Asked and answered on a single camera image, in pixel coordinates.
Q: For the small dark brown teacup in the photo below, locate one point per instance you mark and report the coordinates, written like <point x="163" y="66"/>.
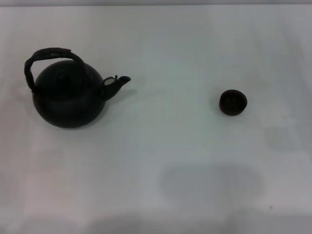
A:
<point x="233" y="102"/>

